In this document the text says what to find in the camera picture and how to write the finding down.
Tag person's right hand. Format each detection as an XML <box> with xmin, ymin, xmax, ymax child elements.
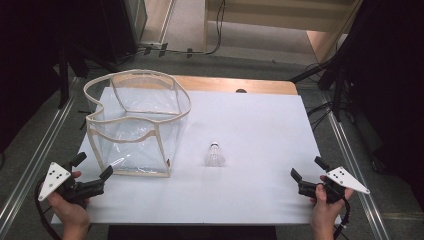
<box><xmin>308</xmin><ymin>175</ymin><xmax>355</xmax><ymax>232</ymax></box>

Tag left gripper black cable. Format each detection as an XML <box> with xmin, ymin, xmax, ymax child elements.
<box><xmin>33</xmin><ymin>179</ymin><xmax>65</xmax><ymax>240</ymax></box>

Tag black panel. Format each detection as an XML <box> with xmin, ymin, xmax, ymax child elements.
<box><xmin>107</xmin><ymin>225</ymin><xmax>278</xmax><ymax>240</ymax></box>

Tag person's left hand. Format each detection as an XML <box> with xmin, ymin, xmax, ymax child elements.
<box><xmin>46</xmin><ymin>170</ymin><xmax>92</xmax><ymax>232</ymax></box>

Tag black stand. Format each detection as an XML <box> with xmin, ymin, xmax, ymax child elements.
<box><xmin>57</xmin><ymin>43</ymin><xmax>101</xmax><ymax>110</ymax></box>
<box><xmin>289</xmin><ymin>56</ymin><xmax>351</xmax><ymax>123</ymax></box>

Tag white shuttlecock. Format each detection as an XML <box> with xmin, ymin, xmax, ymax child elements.
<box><xmin>205</xmin><ymin>141</ymin><xmax>227</xmax><ymax>169</ymax></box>

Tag black hanging cable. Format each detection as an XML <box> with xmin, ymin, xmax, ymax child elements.
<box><xmin>162</xmin><ymin>0</ymin><xmax>227</xmax><ymax>56</ymax></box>

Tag black floor cables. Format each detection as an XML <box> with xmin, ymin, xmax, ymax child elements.
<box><xmin>305</xmin><ymin>99</ymin><xmax>338</xmax><ymax>132</ymax></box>

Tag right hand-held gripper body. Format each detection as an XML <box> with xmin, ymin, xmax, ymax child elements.
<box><xmin>297</xmin><ymin>166</ymin><xmax>371</xmax><ymax>205</ymax></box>

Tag light wooden frame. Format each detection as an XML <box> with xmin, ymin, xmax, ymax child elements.
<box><xmin>203</xmin><ymin>0</ymin><xmax>364</xmax><ymax>64</ymax></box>

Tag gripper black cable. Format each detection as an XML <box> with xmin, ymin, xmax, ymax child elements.
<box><xmin>33</xmin><ymin>179</ymin><xmax>65</xmax><ymax>240</ymax></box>
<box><xmin>332</xmin><ymin>196</ymin><xmax>352</xmax><ymax>240</ymax></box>

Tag metal floor rail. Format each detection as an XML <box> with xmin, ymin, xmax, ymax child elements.
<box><xmin>318</xmin><ymin>89</ymin><xmax>392</xmax><ymax>240</ymax></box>
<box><xmin>0</xmin><ymin>77</ymin><xmax>85</xmax><ymax>232</ymax></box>

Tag clear storage bag beige trim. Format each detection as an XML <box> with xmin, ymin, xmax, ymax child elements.
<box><xmin>82</xmin><ymin>68</ymin><xmax>193</xmax><ymax>179</ymax></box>

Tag black curtain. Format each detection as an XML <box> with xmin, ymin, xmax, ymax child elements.
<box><xmin>328</xmin><ymin>0</ymin><xmax>424</xmax><ymax>211</ymax></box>
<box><xmin>0</xmin><ymin>0</ymin><xmax>111</xmax><ymax>154</ymax></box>

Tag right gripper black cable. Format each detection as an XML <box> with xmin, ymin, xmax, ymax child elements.
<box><xmin>332</xmin><ymin>196</ymin><xmax>352</xmax><ymax>240</ymax></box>

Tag dark cabinet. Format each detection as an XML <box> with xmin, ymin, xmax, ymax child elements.
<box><xmin>98</xmin><ymin>0</ymin><xmax>148</xmax><ymax>65</ymax></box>

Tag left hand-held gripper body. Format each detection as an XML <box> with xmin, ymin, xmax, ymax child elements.
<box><xmin>37</xmin><ymin>161</ymin><xmax>106</xmax><ymax>210</ymax></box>

